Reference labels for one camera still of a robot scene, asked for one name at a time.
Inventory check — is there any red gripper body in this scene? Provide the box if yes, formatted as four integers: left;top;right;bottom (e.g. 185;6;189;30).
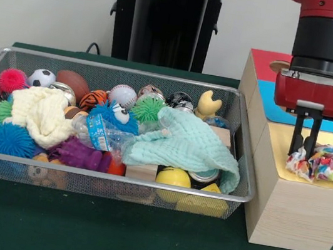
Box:
271;69;333;122

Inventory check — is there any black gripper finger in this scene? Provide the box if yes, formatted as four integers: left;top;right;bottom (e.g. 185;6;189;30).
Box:
302;115;324;162
287;112;308;159

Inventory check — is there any pale patterned fabric scrunchie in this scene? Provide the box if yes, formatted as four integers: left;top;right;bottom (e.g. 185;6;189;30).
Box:
283;137;333;185

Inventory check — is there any mint green cloth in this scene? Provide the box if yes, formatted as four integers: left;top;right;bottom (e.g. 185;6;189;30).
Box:
118;100;250;196

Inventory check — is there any small blue spiky ball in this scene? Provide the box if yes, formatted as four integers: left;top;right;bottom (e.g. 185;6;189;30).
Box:
85;96;143;136

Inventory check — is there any wooden box with three holes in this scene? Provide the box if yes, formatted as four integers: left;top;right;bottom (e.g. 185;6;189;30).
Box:
215;47;333;250

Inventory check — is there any yellow smiley face ball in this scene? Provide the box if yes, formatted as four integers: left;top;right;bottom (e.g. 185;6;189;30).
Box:
151;164;194;206

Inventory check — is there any dark green table cloth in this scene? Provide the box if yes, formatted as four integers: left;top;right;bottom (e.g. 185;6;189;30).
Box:
0;38;333;250

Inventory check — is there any crushed clear plastic bottle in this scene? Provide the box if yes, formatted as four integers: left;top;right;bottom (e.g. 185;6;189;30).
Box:
67;109;139;157

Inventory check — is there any purple knobbly rubber toy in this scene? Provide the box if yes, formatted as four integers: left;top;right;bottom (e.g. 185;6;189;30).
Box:
45;132;116;174

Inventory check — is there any cream white cloth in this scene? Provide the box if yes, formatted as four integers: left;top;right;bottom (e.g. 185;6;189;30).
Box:
3;81;80;154

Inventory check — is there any black and white soccer ball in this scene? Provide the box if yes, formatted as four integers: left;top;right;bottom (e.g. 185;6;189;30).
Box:
26;66;58;91

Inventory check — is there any large blue spiky ball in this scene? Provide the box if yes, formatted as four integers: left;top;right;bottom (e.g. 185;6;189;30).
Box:
0;120;40;160

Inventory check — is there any pink spiky ball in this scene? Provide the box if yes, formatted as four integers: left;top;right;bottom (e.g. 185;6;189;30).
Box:
0;66;30;96

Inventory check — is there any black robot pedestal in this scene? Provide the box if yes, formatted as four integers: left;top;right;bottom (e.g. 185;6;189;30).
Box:
96;0;240;78

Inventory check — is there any shallow wire mesh bin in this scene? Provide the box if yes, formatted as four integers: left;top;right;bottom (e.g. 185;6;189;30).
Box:
0;44;272;223

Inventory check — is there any black cable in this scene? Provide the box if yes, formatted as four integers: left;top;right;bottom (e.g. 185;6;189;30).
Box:
85;41;101;56

